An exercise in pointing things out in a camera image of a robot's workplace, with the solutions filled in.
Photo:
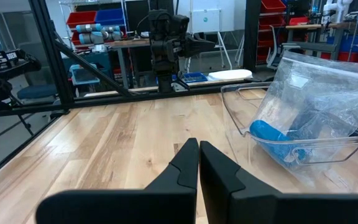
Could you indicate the black aluminium table frame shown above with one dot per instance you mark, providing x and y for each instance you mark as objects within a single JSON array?
[{"x": 51, "y": 53}]

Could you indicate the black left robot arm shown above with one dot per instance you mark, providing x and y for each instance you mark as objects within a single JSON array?
[{"x": 165, "y": 77}]

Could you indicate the black building column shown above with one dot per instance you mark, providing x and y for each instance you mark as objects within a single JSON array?
[{"x": 252, "y": 34}]

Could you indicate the clear plastic container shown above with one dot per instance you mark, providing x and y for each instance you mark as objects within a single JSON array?
[{"x": 238, "y": 109}]

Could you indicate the wooden workbench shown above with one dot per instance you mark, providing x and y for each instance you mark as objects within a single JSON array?
[{"x": 129, "y": 43}]

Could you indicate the small blue parts tray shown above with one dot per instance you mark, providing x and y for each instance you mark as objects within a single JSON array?
[{"x": 194, "y": 77}]

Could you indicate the blue plastic bin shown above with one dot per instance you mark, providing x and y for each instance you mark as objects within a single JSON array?
[{"x": 348, "y": 43}]

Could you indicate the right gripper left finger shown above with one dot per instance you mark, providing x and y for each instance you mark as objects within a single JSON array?
[{"x": 166, "y": 202}]

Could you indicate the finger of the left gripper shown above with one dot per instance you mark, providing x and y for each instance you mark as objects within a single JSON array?
[
  {"x": 197, "y": 53},
  {"x": 202, "y": 43}
]

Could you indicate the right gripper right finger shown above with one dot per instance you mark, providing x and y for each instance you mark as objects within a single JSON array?
[{"x": 259, "y": 208}]

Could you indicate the blue seat cushion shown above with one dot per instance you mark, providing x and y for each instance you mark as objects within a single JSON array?
[{"x": 37, "y": 91}]

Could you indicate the blue shelf bin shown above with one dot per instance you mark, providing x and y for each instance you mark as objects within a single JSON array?
[{"x": 110, "y": 17}]

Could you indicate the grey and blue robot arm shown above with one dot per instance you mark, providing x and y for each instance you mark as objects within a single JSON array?
[{"x": 95, "y": 35}]

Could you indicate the wooden work table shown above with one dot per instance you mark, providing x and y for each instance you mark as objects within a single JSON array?
[{"x": 309, "y": 26}]

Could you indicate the bright blue elastic bandage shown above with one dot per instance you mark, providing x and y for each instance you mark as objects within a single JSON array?
[{"x": 269, "y": 133}]

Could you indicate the large clear plastic bag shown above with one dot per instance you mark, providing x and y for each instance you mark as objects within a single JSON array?
[{"x": 315, "y": 90}]

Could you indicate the light blue storage crate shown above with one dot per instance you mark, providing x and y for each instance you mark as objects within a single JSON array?
[{"x": 84, "y": 76}]

